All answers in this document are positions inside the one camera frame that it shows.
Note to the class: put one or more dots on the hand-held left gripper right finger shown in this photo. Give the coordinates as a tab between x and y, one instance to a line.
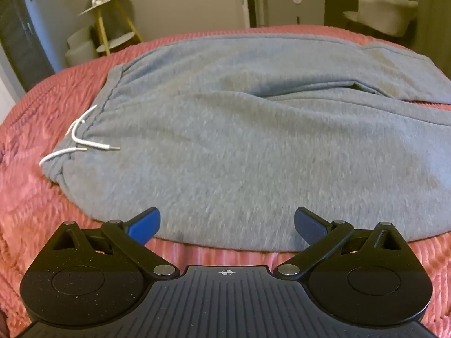
310	226

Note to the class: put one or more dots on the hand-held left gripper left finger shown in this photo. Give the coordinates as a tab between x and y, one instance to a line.
144	226

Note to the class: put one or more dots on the grey sweatpants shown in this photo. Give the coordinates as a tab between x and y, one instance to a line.
232	141

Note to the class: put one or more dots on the pink ribbed blanket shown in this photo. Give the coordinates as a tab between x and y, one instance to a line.
31	197

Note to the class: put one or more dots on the grey round pouf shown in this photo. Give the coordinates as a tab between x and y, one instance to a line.
81	49

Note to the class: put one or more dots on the round side table yellow legs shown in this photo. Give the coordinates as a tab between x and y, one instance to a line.
116	24

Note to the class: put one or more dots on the grey small cabinet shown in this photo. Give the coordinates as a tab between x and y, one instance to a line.
294	8

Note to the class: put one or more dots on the beige shell-shaped chair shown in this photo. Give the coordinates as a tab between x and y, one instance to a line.
382	16

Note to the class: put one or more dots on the dark door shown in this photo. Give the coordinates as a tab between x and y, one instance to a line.
21	31

